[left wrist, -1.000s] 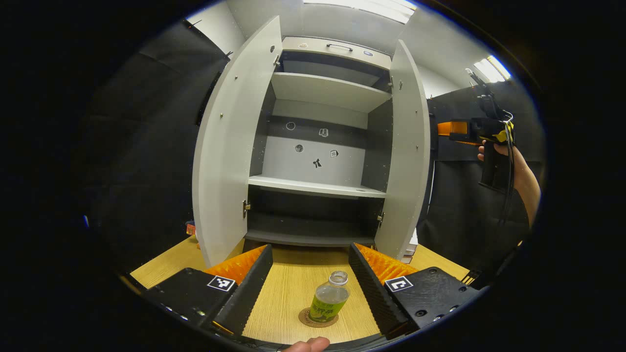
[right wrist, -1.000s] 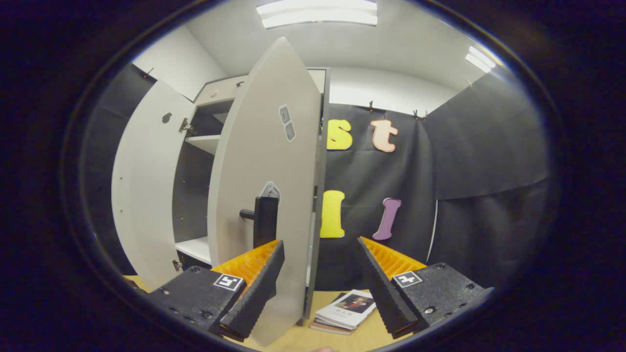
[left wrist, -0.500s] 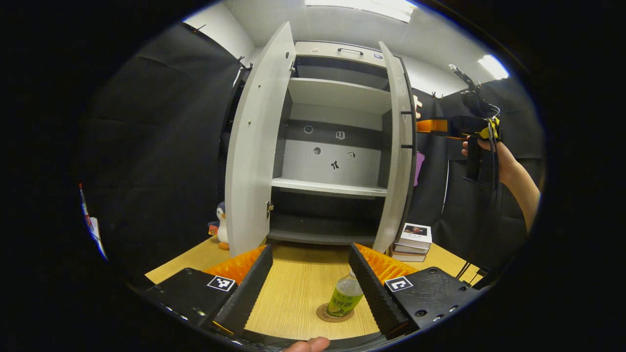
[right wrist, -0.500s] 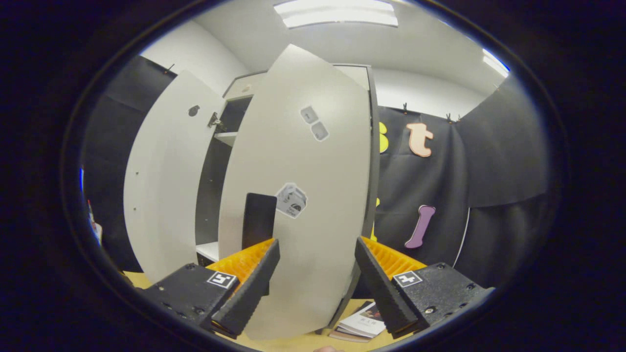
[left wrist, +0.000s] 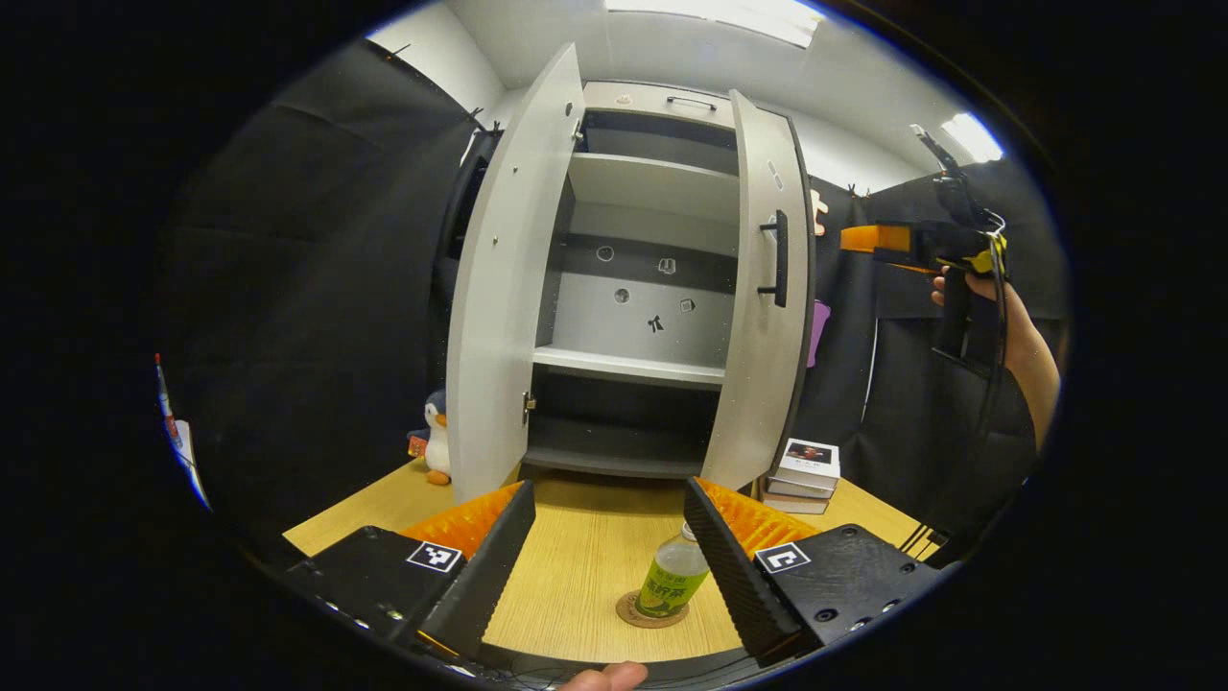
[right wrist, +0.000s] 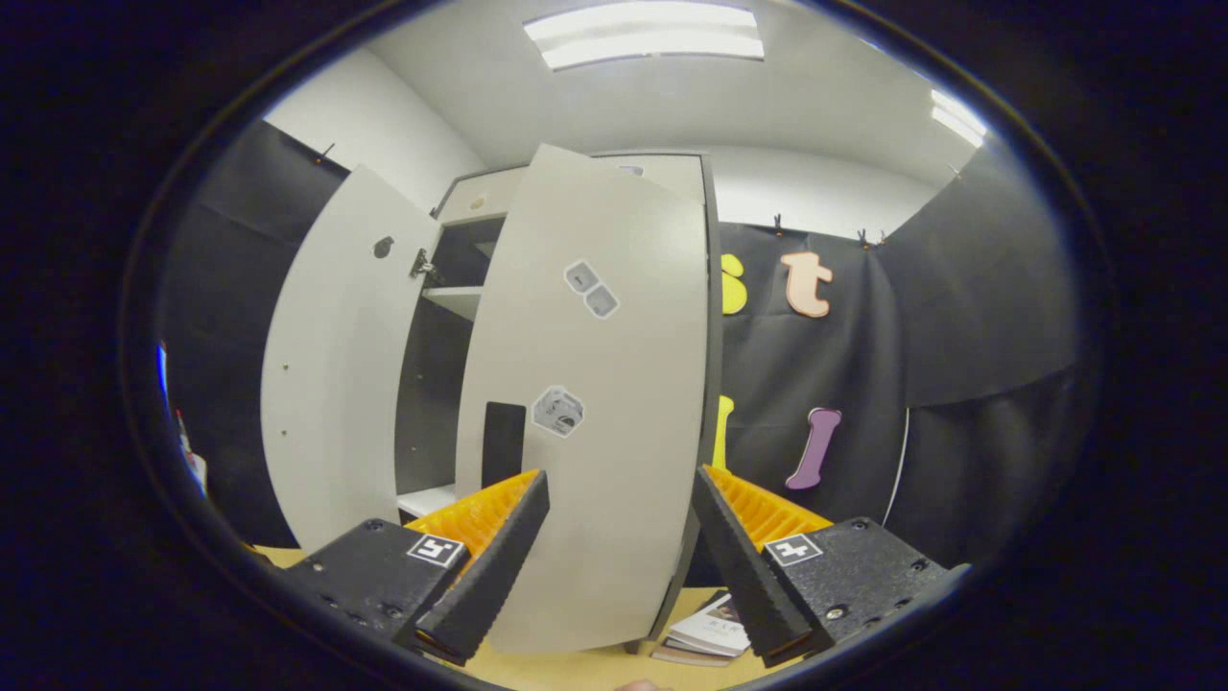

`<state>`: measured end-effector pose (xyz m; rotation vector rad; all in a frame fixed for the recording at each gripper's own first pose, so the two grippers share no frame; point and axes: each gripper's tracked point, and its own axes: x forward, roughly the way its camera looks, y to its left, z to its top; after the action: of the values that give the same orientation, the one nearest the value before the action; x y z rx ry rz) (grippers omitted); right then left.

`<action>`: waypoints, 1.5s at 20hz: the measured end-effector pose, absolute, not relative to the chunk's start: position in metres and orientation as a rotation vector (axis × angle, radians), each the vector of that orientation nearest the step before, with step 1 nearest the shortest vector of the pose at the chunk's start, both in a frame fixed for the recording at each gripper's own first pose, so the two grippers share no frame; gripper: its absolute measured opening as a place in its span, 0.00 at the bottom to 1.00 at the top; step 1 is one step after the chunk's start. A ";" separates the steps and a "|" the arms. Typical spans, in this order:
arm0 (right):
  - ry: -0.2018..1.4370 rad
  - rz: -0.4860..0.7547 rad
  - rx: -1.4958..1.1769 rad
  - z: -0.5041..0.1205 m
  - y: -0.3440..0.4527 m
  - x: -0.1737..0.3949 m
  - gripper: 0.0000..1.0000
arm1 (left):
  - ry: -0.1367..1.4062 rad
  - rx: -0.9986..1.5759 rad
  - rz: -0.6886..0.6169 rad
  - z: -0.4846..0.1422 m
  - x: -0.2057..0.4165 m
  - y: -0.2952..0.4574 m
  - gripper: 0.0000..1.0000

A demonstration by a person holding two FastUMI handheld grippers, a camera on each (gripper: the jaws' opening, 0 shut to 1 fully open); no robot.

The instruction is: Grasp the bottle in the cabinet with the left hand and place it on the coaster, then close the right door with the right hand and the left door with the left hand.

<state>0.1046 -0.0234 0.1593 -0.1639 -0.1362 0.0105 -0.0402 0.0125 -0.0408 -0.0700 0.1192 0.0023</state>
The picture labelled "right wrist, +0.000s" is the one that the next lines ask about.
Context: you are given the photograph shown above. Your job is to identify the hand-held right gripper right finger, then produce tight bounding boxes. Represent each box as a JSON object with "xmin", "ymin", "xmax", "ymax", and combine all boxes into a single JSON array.
[{"xmin": 693, "ymin": 465, "xmax": 965, "ymax": 668}]

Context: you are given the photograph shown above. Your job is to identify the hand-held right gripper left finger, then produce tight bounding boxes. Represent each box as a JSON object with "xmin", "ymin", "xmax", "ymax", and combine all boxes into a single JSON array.
[{"xmin": 285, "ymin": 469, "xmax": 551, "ymax": 666}]

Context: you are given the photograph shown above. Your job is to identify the white cabinet door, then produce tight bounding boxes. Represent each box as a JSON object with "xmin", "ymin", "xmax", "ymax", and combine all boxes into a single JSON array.
[
  {"xmin": 261, "ymin": 165, "xmax": 442, "ymax": 553},
  {"xmin": 456, "ymin": 144, "xmax": 711, "ymax": 655}
]

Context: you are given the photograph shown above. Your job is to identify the white and grey cabinet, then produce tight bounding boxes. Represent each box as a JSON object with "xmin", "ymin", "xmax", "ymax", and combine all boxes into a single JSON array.
[{"xmin": 393, "ymin": 152, "xmax": 725, "ymax": 658}]

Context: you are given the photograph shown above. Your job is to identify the white magazine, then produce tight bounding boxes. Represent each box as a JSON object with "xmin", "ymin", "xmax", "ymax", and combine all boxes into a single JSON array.
[{"xmin": 667, "ymin": 590, "xmax": 754, "ymax": 658}]

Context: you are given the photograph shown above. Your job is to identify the brown book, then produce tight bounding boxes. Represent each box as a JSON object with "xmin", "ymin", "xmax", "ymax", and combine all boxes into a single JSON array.
[{"xmin": 650, "ymin": 643, "xmax": 735, "ymax": 668}]

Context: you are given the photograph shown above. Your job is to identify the black backdrop cloth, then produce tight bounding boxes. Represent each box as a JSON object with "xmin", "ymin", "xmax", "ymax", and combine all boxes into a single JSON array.
[
  {"xmin": 710, "ymin": 139, "xmax": 1085, "ymax": 586},
  {"xmin": 158, "ymin": 120, "xmax": 351, "ymax": 548}
]

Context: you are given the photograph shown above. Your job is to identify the bright screen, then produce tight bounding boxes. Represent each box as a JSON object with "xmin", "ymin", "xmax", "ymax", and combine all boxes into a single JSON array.
[{"xmin": 156, "ymin": 344, "xmax": 208, "ymax": 496}]

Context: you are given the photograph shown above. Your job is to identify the small ceiling light panel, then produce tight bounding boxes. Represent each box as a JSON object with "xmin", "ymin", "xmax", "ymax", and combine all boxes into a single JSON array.
[{"xmin": 929, "ymin": 89, "xmax": 987, "ymax": 148}]

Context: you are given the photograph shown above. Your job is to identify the large ceiling light panel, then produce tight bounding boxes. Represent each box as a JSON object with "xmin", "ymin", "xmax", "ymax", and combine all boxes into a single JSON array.
[{"xmin": 523, "ymin": 2, "xmax": 766, "ymax": 71}]

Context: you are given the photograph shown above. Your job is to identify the black door handle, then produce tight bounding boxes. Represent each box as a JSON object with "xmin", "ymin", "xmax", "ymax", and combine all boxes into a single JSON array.
[{"xmin": 482, "ymin": 401, "xmax": 527, "ymax": 490}]

